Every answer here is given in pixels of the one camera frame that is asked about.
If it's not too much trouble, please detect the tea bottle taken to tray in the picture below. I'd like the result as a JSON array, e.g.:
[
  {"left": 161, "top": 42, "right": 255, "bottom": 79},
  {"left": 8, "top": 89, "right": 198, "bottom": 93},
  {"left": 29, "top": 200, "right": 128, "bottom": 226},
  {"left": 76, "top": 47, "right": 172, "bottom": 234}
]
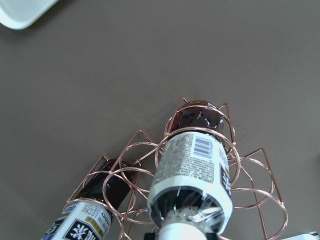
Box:
[{"left": 147, "top": 100, "right": 233, "bottom": 240}]

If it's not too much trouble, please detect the tea bottle middle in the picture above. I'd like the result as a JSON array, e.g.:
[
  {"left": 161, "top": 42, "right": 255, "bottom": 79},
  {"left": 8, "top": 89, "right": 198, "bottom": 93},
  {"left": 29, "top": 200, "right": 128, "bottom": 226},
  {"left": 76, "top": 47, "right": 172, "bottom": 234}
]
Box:
[{"left": 41, "top": 173, "right": 130, "bottom": 240}]

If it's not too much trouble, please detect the cream rabbit tray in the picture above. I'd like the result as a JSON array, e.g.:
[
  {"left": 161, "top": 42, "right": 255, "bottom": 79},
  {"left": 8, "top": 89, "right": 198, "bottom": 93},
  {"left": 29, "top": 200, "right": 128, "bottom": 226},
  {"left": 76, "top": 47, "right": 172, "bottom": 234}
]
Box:
[{"left": 0, "top": 0, "right": 58, "bottom": 30}]

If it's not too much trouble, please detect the copper wire bottle rack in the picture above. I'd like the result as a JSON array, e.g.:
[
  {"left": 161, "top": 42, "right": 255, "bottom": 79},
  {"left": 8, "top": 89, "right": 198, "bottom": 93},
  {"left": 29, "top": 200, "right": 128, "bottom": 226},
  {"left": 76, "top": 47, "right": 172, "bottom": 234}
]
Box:
[{"left": 64, "top": 98, "right": 288, "bottom": 240}]

